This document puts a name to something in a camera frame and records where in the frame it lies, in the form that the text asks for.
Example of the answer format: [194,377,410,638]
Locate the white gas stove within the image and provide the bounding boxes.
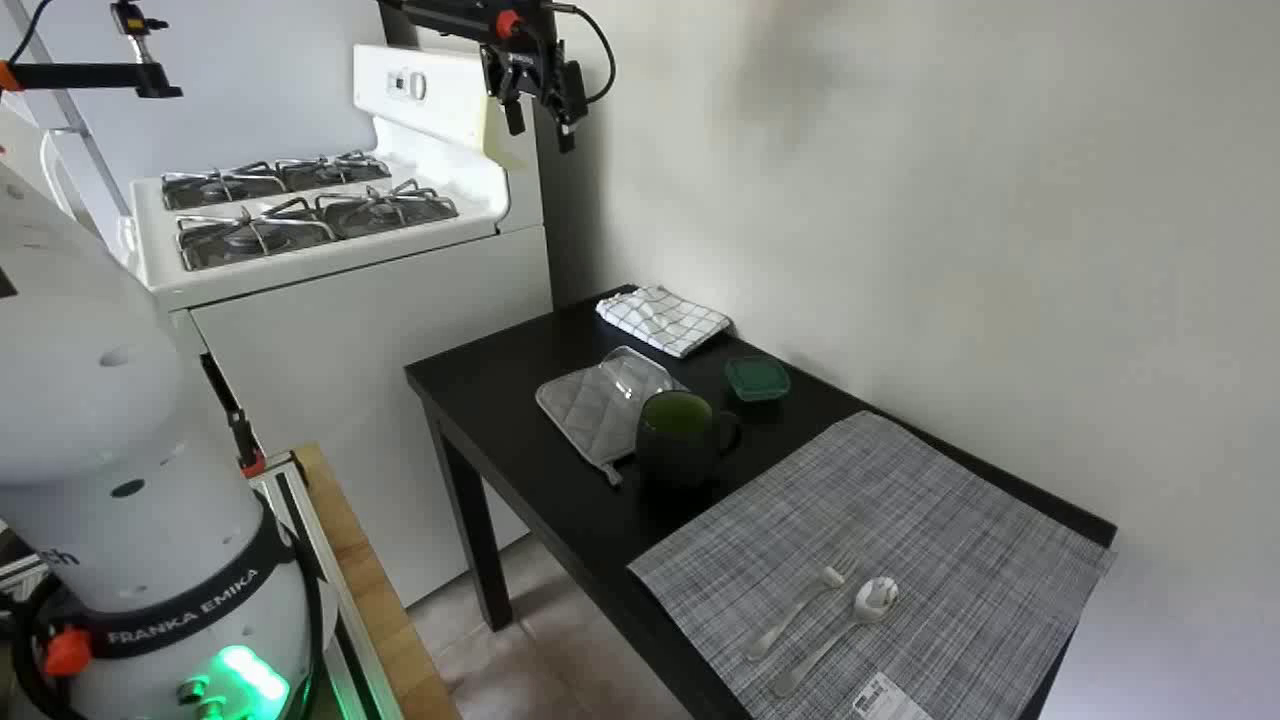
[133,42,552,602]

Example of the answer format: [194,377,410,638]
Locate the white label tag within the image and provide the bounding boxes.
[853,670,932,720]

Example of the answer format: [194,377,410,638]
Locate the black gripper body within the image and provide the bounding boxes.
[479,8,587,150]

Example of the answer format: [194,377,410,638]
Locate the grey woven placemat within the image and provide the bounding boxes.
[630,413,1112,720]

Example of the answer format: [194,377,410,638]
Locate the white checked folded cloth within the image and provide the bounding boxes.
[594,284,726,360]

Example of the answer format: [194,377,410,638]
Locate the silver spoon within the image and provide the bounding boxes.
[767,574,898,694]

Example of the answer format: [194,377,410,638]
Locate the grey quilted pot holder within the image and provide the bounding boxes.
[536,360,642,488]

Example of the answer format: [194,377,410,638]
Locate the black side table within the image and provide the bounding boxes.
[408,304,1114,720]

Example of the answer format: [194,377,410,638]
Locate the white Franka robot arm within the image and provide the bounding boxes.
[0,0,552,717]

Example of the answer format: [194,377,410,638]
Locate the dark green mug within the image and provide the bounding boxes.
[636,388,741,492]

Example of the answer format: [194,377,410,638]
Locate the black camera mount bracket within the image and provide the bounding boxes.
[0,0,175,100]

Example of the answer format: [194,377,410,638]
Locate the wooden plank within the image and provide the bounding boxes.
[290,443,458,720]

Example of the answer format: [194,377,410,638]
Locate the silver fork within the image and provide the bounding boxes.
[745,563,853,662]

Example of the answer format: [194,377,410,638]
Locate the clear glass cup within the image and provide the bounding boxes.
[601,347,676,408]

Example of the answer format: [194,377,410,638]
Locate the small green dish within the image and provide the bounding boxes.
[724,356,790,404]

